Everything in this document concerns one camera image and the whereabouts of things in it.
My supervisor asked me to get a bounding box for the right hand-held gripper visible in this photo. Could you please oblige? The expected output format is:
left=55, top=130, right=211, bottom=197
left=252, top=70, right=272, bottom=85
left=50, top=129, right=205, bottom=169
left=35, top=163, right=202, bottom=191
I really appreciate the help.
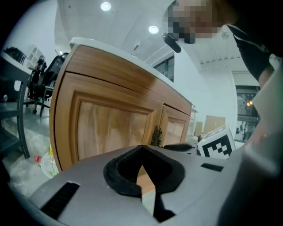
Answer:
left=164, top=125, right=236, bottom=160

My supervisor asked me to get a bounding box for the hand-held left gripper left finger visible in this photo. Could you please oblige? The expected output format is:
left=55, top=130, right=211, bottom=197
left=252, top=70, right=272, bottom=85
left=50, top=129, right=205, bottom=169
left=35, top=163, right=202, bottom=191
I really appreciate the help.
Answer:
left=28, top=145, right=155, bottom=226

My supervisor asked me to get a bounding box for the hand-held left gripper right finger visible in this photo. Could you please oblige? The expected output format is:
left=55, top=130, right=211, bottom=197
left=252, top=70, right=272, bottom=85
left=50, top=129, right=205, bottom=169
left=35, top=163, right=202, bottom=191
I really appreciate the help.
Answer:
left=141, top=145, right=241, bottom=226

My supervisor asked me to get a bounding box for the person's right forearm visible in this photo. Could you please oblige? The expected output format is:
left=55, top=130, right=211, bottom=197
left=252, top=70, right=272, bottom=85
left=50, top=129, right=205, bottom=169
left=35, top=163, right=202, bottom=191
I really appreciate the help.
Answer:
left=240, top=127, right=274, bottom=153

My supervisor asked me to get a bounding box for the wooden cabinet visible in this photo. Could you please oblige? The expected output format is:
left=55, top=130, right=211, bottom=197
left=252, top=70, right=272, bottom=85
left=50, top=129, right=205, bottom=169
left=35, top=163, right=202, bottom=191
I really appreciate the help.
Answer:
left=49, top=44, right=192, bottom=195

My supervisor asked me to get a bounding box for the pile of plastic bottles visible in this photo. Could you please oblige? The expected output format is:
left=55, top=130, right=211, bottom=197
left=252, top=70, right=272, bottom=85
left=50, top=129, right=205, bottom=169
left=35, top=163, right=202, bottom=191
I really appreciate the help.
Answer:
left=34, top=144, right=60, bottom=179

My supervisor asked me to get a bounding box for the dark framed window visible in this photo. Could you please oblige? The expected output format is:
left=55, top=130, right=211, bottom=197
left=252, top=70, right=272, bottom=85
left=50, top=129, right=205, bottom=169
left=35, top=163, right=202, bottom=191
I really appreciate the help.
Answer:
left=153, top=55, right=175, bottom=83

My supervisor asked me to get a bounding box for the dark metal washstand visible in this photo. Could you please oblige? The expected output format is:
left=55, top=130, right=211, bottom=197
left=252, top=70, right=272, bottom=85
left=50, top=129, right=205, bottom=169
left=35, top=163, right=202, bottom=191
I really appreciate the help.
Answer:
left=0, top=50, right=31, bottom=159

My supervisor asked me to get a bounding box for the black office chair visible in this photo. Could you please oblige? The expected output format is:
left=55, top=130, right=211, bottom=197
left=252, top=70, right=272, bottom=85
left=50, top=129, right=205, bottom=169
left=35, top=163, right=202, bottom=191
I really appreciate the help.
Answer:
left=23, top=53, right=69, bottom=117

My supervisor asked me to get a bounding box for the person's head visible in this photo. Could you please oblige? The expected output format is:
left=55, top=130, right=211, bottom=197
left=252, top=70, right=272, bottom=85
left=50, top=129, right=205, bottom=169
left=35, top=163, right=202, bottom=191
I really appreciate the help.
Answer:
left=167, top=0, right=237, bottom=45

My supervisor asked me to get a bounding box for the person's black t-shirt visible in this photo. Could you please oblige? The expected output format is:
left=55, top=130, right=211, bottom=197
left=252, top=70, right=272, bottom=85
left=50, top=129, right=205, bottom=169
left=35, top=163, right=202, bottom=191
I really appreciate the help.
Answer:
left=221, top=0, right=283, bottom=82

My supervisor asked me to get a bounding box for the white shelf unit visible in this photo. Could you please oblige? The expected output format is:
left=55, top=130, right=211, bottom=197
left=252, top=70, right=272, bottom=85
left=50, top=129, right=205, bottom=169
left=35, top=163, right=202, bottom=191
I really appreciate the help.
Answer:
left=26, top=44, right=45, bottom=69

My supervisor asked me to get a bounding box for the black storage box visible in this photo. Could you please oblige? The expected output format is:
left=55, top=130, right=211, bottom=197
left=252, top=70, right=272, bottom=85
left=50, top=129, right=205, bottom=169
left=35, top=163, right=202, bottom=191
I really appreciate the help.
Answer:
left=2, top=46, right=28, bottom=64

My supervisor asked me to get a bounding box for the black head-worn camera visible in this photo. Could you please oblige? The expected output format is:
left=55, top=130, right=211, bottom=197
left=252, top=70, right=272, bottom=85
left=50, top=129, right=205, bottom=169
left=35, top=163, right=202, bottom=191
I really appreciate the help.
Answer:
left=162, top=32, right=182, bottom=53

